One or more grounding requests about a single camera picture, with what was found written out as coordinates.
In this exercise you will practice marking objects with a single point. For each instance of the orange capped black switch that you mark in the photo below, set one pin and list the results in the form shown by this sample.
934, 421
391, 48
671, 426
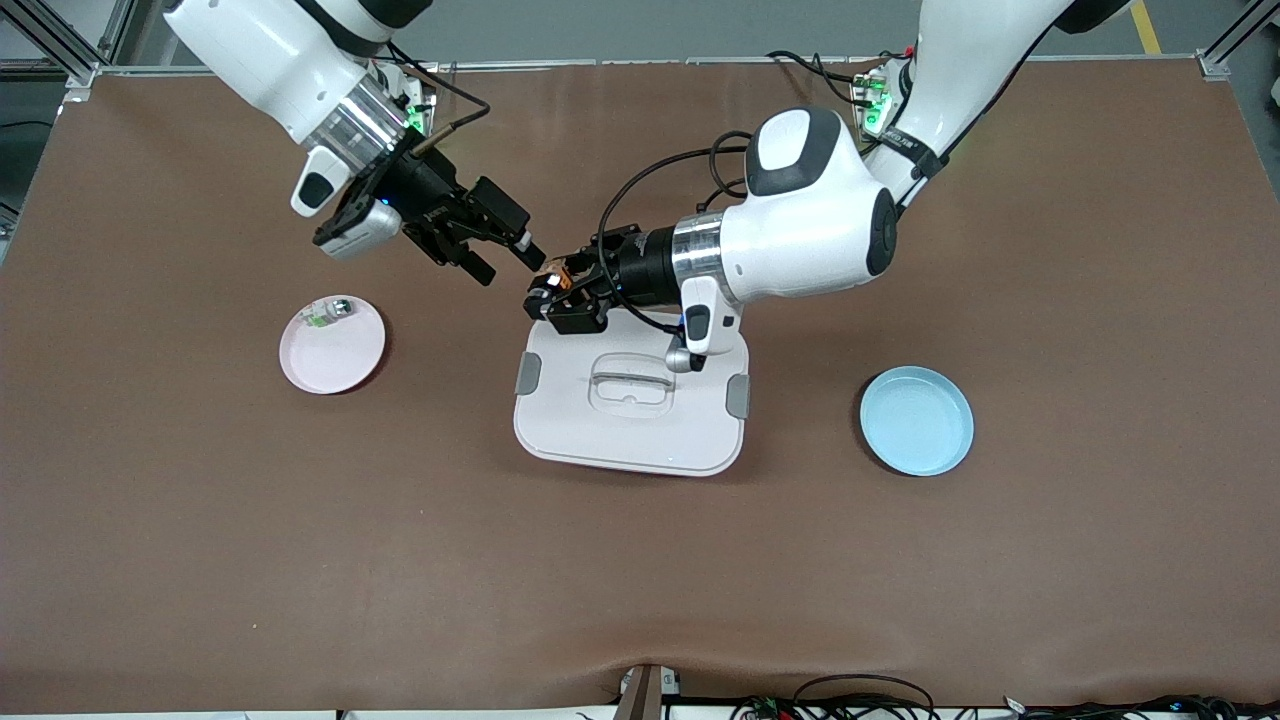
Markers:
562, 277

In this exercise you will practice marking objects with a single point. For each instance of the silver table edge rail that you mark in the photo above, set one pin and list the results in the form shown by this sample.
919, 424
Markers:
600, 64

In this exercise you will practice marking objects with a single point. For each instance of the small clear green switch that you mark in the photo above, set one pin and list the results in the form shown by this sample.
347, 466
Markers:
328, 314

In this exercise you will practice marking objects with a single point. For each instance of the light blue round plate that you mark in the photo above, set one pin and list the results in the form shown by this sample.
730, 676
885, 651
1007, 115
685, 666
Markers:
915, 420

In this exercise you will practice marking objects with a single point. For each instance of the pink round plate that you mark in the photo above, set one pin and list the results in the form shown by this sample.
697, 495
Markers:
330, 360

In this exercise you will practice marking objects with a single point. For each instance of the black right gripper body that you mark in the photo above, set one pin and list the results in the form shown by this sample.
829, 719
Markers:
422, 191

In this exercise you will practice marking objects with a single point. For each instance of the grey metal camera bracket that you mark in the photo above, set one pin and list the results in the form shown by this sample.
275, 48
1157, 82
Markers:
645, 695

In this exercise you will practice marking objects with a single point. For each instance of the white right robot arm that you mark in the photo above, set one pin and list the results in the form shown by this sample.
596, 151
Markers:
260, 50

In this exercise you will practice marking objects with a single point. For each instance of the white lidded storage box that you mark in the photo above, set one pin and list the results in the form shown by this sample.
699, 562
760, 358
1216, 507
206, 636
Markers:
620, 440

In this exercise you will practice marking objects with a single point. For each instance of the brown table mat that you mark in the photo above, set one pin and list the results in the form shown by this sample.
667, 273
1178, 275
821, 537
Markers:
640, 560

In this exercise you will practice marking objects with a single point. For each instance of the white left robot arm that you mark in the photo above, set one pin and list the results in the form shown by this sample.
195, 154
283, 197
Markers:
800, 230

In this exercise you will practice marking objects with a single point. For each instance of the grey box latch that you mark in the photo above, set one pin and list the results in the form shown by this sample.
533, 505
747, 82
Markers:
738, 396
528, 373

